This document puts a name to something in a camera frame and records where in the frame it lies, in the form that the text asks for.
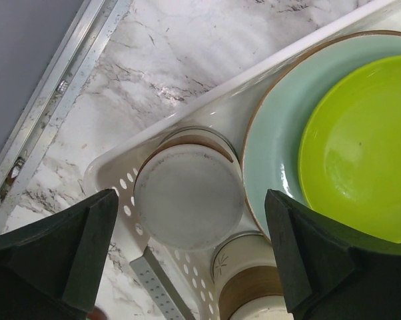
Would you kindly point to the white plastic basket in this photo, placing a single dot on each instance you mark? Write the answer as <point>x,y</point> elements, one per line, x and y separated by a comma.
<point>172,275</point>

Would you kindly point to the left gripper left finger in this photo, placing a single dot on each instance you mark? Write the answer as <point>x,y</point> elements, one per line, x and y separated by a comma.
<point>52,268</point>

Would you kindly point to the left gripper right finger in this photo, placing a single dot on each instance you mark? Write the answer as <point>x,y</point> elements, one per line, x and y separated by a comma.
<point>329,270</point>

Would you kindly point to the red sauce bottle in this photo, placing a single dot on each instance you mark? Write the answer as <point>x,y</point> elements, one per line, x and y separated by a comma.
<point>96,314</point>

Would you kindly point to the light blue flower plate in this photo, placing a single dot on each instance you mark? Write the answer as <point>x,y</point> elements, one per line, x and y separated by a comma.
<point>270,146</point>

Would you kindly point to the green fried egg plate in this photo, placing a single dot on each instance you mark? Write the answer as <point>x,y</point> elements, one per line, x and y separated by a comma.
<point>349,160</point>

